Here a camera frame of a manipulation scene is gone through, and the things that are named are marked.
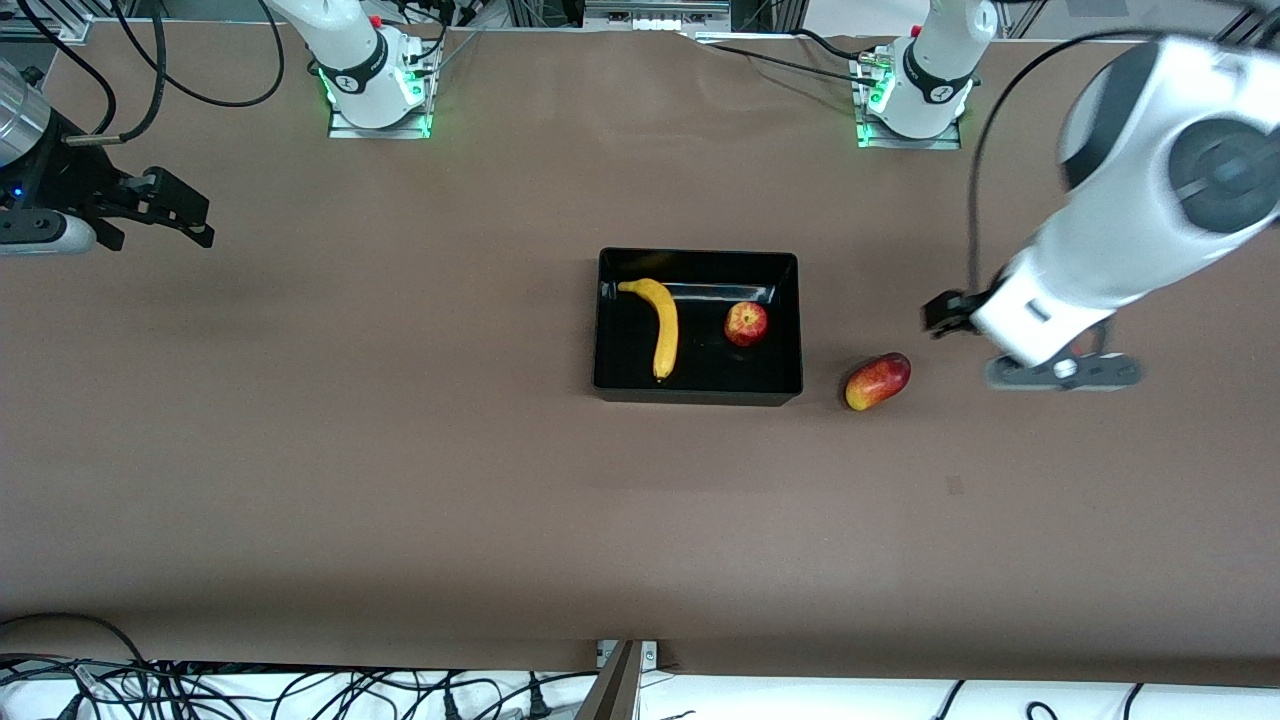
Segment brown table cover sheet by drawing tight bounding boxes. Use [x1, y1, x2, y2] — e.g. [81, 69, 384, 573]
[0, 20, 1280, 691]

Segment white power strip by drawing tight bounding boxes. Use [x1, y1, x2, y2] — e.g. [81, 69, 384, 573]
[585, 0, 731, 33]

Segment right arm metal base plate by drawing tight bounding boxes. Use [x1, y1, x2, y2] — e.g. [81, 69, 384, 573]
[328, 55, 433, 139]

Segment red yellow apple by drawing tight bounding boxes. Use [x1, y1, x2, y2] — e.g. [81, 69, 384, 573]
[724, 302, 770, 348]

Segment black base cable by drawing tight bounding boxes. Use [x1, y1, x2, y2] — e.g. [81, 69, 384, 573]
[700, 40, 886, 89]

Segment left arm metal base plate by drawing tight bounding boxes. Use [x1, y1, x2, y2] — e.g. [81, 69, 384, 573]
[855, 55, 963, 151]

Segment black plastic box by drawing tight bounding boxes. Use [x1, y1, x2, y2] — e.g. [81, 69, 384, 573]
[591, 247, 804, 407]

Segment black looping cable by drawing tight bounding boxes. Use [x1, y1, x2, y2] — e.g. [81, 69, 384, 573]
[112, 0, 283, 107]

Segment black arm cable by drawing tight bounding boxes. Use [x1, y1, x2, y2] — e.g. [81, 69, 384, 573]
[60, 0, 167, 146]
[968, 28, 1161, 296]

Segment aluminium profile post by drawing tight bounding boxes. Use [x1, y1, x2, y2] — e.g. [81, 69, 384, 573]
[575, 640, 641, 720]

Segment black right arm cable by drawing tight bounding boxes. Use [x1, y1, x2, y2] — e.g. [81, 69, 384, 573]
[60, 0, 167, 146]

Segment yellow banana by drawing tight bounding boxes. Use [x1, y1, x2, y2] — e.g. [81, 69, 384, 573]
[617, 278, 680, 382]

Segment aluminium frame rail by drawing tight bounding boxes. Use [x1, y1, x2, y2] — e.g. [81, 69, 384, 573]
[0, 0, 96, 43]

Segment red yellow mango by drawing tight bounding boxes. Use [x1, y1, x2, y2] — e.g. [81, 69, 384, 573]
[845, 352, 913, 412]

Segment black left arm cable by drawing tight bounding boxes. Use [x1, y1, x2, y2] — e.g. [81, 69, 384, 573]
[968, 28, 1161, 296]

